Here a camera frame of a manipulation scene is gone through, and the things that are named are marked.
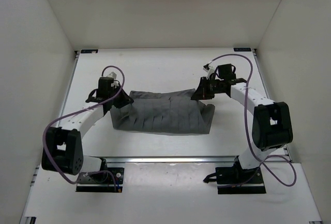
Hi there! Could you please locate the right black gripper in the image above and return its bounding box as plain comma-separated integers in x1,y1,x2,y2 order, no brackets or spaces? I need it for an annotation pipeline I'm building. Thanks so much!
192,77,224,101

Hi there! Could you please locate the aluminium front rail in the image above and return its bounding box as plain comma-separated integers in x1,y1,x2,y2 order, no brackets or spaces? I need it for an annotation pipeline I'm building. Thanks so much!
106,156,235,163

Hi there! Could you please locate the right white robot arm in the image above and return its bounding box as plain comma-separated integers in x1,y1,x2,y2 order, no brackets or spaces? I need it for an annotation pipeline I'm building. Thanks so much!
191,77,293,183

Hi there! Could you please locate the left blue corner label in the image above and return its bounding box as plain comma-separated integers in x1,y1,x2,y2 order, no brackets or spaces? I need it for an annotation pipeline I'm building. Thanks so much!
80,49,98,54

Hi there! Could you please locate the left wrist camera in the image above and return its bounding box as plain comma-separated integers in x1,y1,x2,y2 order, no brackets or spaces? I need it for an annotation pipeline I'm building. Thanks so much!
96,72,121,98

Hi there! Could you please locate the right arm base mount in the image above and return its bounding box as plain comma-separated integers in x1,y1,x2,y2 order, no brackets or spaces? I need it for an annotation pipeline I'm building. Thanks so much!
203,166,266,195

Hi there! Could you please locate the blue corner label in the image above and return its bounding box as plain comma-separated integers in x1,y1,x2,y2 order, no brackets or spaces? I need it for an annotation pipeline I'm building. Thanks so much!
233,48,252,52
80,49,98,54

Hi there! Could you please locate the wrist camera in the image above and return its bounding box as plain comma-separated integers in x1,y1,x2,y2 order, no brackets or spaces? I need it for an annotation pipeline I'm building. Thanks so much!
217,64,236,80
96,72,121,98

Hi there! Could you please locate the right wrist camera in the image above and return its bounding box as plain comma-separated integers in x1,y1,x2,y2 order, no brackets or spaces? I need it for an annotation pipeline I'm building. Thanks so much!
217,64,236,80

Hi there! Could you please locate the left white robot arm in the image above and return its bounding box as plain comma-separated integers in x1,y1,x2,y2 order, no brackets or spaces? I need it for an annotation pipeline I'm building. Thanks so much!
46,89,134,182

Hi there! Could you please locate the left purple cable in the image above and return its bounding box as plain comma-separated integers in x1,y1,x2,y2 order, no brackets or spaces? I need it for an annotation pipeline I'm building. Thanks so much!
42,65,127,191

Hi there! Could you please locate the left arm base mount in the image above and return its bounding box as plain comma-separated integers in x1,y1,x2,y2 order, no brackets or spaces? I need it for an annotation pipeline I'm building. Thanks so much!
76,162,125,193

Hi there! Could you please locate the right blue corner label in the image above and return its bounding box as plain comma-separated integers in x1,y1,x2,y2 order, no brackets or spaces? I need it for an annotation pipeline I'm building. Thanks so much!
233,48,252,52

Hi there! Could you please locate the grey pleated skirt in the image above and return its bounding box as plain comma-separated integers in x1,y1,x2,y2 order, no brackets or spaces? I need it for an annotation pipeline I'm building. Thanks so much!
110,88,215,135

